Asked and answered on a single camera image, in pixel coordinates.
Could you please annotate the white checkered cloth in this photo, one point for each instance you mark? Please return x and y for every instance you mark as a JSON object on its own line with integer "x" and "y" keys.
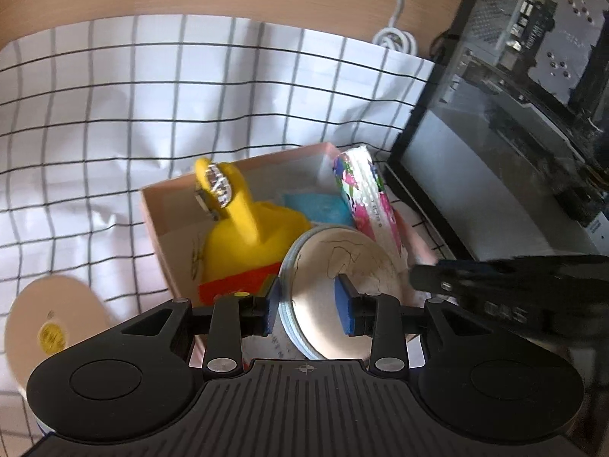
{"x": 95, "y": 128}

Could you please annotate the pink cardboard box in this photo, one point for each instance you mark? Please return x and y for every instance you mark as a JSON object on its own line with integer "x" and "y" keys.
{"x": 157, "y": 228}

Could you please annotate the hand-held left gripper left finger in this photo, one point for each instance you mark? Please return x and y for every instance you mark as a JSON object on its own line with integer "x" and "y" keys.
{"x": 272, "y": 307}

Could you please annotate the round beige lid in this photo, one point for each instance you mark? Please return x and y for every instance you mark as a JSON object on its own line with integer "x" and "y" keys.
{"x": 43, "y": 314}

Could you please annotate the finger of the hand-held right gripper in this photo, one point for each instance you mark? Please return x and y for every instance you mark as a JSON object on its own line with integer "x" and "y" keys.
{"x": 499, "y": 276}

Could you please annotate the pink printed tissue pack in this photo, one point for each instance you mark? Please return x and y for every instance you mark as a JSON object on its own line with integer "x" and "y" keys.
{"x": 366, "y": 190}

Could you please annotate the computer case with glass panel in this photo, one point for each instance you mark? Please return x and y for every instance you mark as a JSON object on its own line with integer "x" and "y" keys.
{"x": 499, "y": 152}

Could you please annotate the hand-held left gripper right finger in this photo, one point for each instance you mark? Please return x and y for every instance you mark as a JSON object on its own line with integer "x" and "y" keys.
{"x": 342, "y": 307}

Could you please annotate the blue sponge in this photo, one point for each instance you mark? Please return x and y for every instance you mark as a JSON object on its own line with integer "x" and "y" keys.
{"x": 319, "y": 207}

